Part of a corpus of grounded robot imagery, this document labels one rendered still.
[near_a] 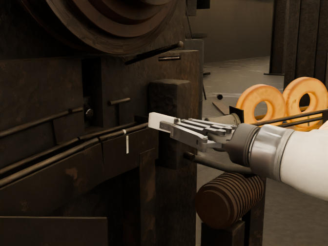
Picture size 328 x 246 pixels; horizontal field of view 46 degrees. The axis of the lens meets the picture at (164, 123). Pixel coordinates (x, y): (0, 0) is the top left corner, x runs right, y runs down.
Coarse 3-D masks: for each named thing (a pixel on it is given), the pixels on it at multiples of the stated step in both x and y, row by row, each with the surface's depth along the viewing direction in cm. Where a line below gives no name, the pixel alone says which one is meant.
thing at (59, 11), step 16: (32, 0) 67; (48, 0) 64; (64, 0) 67; (176, 0) 94; (48, 16) 69; (64, 16) 67; (64, 32) 73; (80, 32) 71; (96, 32) 74; (160, 32) 90; (96, 48) 74; (112, 48) 78; (128, 48) 82
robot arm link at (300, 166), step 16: (288, 144) 60; (304, 144) 59; (320, 144) 58; (288, 160) 60; (304, 160) 58; (320, 160) 56; (288, 176) 60; (304, 176) 58; (320, 176) 56; (304, 192) 60; (320, 192) 58
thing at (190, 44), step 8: (192, 40) 348; (200, 40) 357; (192, 48) 348; (200, 48) 356; (200, 56) 358; (200, 64) 360; (200, 72) 360; (200, 80) 364; (200, 88) 366; (200, 96) 368; (200, 104) 370; (200, 112) 372
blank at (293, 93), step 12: (288, 84) 114; (300, 84) 112; (312, 84) 113; (288, 96) 112; (300, 96) 113; (312, 96) 116; (324, 96) 116; (288, 108) 112; (312, 108) 117; (324, 108) 117; (288, 120) 114
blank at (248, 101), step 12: (264, 84) 111; (240, 96) 110; (252, 96) 108; (264, 96) 109; (276, 96) 110; (240, 108) 108; (252, 108) 108; (276, 108) 111; (252, 120) 109; (264, 120) 112
